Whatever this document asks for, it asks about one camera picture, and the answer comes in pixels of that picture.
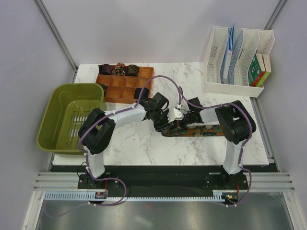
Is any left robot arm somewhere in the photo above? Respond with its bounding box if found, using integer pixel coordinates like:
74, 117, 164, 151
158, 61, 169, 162
77, 93, 169, 188

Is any rolled multicolour patterned tie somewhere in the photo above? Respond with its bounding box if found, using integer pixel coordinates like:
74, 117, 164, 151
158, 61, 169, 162
113, 62, 127, 76

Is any olive green plastic basket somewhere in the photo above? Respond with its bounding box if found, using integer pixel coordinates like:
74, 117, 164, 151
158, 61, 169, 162
36, 83, 106, 155

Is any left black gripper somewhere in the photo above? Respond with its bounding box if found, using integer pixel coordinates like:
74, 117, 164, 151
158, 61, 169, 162
152, 110, 175, 134

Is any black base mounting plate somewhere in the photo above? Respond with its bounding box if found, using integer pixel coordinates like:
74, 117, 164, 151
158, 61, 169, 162
80, 165, 245, 196

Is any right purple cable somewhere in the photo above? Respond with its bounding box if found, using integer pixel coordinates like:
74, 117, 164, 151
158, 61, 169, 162
178, 92, 255, 208

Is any purple cable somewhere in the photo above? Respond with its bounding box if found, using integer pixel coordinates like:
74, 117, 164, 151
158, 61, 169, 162
43, 75, 183, 218
178, 92, 255, 208

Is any white plastic file organizer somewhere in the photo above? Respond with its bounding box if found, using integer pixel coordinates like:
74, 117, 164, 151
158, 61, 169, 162
203, 26, 275, 98

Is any rolled navy red tie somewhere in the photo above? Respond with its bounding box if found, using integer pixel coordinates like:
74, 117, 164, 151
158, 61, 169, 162
98, 64, 113, 75

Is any blue paper folder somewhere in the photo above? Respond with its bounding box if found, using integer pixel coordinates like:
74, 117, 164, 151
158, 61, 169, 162
220, 24, 244, 85

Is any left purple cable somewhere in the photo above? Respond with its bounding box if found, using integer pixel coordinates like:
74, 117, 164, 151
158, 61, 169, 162
43, 75, 183, 218

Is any rolled dark gold tie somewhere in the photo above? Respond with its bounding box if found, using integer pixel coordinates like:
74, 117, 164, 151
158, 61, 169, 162
126, 64, 139, 77

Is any white slotted cable duct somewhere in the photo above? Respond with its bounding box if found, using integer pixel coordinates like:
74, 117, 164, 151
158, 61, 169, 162
44, 190, 226, 202

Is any red spine book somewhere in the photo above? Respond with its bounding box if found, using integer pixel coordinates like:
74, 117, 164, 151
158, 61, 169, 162
256, 54, 272, 87

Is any wooden compartment tray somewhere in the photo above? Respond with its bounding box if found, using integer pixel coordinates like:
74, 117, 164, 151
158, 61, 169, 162
96, 65, 154, 104

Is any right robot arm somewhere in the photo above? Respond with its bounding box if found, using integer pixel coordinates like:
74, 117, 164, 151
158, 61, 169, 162
178, 97, 256, 189

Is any green white book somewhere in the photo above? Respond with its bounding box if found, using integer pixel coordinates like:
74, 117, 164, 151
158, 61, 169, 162
248, 53, 266, 86

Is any aluminium rail frame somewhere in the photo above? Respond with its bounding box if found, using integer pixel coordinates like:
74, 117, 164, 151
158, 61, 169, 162
22, 172, 295, 230

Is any floral brown green tie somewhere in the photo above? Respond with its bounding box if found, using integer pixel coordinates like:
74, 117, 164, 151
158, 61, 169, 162
160, 122, 224, 137

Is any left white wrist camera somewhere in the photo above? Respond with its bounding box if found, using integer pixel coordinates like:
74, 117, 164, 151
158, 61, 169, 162
168, 108, 184, 122

